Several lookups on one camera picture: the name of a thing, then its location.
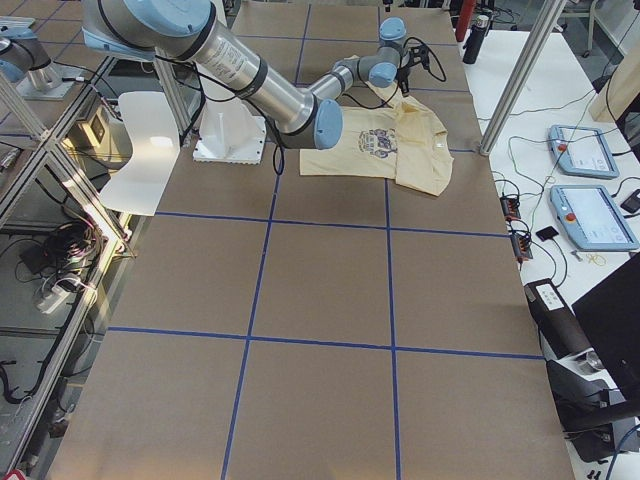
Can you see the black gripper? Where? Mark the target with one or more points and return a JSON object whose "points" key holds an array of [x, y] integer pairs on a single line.
{"points": [[404, 73]]}

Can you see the beige long-sleeve printed shirt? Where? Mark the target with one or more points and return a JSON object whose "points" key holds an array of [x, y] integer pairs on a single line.
{"points": [[404, 141]]}

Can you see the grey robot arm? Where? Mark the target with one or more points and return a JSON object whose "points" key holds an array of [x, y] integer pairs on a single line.
{"points": [[21, 53], [189, 31]]}

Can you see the black thermos bottle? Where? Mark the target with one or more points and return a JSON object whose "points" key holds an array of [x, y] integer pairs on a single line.
{"points": [[475, 39]]}

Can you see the blue teach pendant far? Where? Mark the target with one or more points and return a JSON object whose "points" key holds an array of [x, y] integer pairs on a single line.
{"points": [[582, 151]]}

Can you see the blue teach pendant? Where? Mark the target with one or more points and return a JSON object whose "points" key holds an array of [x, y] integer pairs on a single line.
{"points": [[582, 151], [591, 219]]}

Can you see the blue teach pendant near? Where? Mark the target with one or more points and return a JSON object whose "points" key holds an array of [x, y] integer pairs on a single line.
{"points": [[591, 219]]}

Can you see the white plastic chair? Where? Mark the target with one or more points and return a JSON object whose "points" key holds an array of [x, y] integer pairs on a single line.
{"points": [[137, 187]]}

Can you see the black device with label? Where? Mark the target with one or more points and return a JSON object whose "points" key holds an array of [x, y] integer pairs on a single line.
{"points": [[555, 319]]}

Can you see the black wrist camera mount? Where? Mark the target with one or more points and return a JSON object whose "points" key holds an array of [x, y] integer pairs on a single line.
{"points": [[414, 55]]}

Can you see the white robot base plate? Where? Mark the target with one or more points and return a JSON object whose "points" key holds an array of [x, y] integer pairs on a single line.
{"points": [[229, 133]]}

